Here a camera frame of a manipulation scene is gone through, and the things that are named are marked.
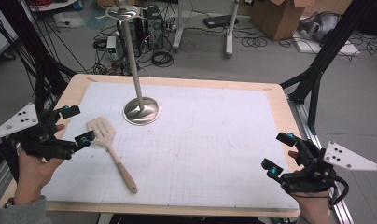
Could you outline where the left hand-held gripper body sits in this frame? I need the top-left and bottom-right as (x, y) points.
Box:
(0, 102), (78, 161)

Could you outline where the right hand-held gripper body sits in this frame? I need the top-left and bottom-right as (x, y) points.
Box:
(281, 139), (377, 194)

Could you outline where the grey bag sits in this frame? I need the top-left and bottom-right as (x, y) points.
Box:
(297, 11), (342, 43)

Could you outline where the aluminium rail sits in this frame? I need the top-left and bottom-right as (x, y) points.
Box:
(287, 95), (355, 224)

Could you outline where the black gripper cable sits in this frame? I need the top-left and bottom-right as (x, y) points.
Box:
(329, 175), (350, 206)

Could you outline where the person's left hand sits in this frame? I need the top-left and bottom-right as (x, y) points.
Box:
(13, 124), (67, 206)

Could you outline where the white grid mat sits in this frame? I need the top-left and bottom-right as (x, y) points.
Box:
(41, 81), (300, 210)

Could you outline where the brown cardboard box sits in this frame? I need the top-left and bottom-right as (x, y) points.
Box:
(250, 0), (316, 41)

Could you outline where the flat black device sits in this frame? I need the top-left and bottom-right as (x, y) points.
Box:
(202, 14), (240, 29)

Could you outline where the beige slotted spatula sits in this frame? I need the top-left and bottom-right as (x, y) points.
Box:
(85, 116), (138, 195)

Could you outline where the thin coiled black cable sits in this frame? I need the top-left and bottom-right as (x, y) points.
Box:
(240, 35), (269, 49)

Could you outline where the metal utensil stand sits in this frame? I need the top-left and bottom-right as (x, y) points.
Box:
(105, 0), (161, 126)

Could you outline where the black frame strut with cables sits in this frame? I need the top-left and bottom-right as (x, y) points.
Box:
(0, 0), (77, 110)

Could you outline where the black computer tower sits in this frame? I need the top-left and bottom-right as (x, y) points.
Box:
(142, 4), (164, 51)

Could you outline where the white stand leg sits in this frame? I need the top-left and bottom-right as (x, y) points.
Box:
(172, 0), (187, 52)
(225, 0), (241, 60)

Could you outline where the white power adapter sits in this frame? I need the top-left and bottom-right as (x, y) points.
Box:
(105, 35), (118, 54)

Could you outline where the person's right hand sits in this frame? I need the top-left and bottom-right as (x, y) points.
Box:
(287, 150), (334, 224)

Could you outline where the white flat board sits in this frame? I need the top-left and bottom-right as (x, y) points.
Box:
(293, 30), (362, 57)

